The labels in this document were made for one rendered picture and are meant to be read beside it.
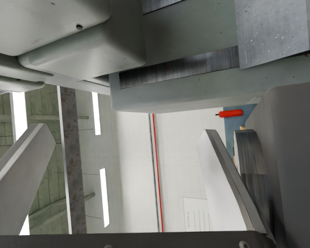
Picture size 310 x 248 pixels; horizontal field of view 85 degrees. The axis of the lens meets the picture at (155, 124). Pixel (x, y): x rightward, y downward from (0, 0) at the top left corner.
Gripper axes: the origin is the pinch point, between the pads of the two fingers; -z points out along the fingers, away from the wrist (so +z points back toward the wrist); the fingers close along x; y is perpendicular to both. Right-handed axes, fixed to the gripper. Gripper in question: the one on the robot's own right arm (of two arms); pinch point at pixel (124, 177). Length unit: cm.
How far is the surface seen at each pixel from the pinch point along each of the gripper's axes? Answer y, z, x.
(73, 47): 6.9, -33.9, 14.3
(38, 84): 26, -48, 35
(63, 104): 174, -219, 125
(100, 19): 0.1, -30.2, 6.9
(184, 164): 372, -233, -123
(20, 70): 16, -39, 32
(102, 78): 26, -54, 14
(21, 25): 1.9, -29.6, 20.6
